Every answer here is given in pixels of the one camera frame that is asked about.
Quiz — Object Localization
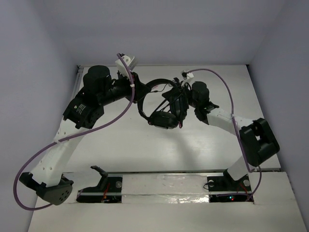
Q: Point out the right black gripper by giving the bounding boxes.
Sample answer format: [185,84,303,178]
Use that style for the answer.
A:
[162,81,199,109]

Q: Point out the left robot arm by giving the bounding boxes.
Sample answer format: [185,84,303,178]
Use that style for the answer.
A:
[13,65,151,210]

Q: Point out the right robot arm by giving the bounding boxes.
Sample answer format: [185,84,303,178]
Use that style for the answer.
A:
[183,81,280,190]

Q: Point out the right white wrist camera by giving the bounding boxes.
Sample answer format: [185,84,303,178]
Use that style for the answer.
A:
[181,71,194,86]

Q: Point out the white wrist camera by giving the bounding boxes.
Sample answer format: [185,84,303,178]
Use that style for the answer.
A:
[181,71,194,86]
[115,54,138,78]

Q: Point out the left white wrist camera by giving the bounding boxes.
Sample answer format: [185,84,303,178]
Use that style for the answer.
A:
[115,54,138,78]

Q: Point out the metal rail with tape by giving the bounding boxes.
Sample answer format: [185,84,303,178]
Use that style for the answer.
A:
[77,170,256,203]

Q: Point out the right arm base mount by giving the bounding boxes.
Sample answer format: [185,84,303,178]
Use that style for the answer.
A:
[203,175,253,203]

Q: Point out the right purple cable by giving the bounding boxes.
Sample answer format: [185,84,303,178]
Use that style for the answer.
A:
[185,68,263,201]

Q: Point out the purple cable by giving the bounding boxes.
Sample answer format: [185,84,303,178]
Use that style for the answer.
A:
[185,68,263,201]
[13,53,136,210]

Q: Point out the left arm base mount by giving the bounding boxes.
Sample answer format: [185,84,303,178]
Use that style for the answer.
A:
[76,166,123,203]

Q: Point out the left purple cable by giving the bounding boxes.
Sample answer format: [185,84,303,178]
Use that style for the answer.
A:
[13,53,136,210]

